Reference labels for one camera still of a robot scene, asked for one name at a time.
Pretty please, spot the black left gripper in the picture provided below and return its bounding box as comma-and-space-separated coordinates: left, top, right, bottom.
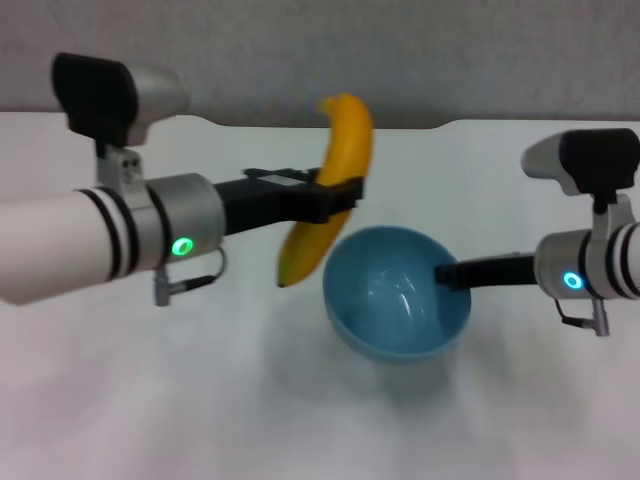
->
213, 167, 364, 237

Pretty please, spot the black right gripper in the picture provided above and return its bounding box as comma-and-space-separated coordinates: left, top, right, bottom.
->
433, 252, 539, 292

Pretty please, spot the yellow banana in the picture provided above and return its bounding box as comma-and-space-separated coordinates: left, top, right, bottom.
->
277, 93, 375, 289

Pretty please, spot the blue bowl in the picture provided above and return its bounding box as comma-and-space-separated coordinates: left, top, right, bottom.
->
322, 225, 473, 365

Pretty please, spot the right wrist cable with plug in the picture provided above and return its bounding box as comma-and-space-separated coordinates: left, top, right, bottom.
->
553, 296, 613, 338

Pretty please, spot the wrist cable with plug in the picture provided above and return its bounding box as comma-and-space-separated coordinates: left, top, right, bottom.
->
553, 296, 613, 338
153, 246, 229, 308

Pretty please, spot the left wrist cable with plug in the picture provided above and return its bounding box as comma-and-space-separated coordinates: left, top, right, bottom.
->
153, 246, 229, 308

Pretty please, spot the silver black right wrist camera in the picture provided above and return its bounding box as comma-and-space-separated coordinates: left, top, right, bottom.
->
520, 128, 640, 236

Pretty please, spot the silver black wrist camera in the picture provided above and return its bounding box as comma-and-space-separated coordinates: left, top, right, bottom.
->
51, 52, 192, 189
520, 128, 640, 236

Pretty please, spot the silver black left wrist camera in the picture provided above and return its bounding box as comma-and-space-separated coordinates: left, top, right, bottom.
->
51, 52, 192, 189

